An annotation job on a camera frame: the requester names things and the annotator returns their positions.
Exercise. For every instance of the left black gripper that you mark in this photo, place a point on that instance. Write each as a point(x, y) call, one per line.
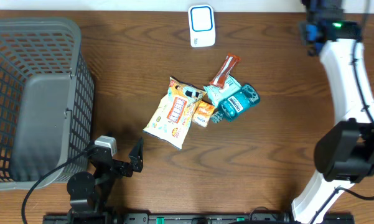
point(136, 158)

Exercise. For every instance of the yellow snack bag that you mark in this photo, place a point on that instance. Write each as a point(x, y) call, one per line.
point(173, 117)

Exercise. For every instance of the small orange snack packet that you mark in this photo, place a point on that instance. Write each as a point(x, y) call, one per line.
point(203, 113)

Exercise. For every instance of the light teal wipes packet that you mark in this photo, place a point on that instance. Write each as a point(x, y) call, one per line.
point(217, 94)

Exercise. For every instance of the red Top chocolate bar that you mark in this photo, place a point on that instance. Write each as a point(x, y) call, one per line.
point(223, 73)

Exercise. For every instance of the teal Listerine mouthwash bottle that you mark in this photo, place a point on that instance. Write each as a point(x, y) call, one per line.
point(231, 107)

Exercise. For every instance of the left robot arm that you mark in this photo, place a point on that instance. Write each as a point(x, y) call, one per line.
point(89, 192)

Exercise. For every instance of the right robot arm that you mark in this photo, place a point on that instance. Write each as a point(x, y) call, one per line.
point(345, 155)

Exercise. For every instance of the white barcode scanner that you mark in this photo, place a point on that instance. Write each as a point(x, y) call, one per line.
point(201, 26)

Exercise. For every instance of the grey plastic shopping basket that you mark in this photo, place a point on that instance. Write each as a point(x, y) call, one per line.
point(46, 102)

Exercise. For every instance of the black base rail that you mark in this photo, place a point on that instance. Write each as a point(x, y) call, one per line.
point(143, 218)

